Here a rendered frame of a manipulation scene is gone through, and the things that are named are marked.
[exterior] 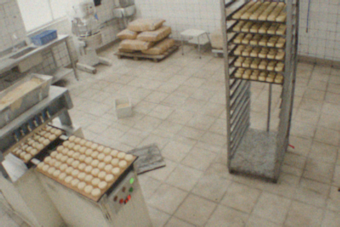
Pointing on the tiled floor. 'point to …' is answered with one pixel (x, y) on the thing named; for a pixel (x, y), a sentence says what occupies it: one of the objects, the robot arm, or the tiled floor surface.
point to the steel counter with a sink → (34, 57)
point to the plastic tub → (122, 107)
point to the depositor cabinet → (32, 189)
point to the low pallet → (147, 54)
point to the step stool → (195, 38)
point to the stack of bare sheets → (147, 158)
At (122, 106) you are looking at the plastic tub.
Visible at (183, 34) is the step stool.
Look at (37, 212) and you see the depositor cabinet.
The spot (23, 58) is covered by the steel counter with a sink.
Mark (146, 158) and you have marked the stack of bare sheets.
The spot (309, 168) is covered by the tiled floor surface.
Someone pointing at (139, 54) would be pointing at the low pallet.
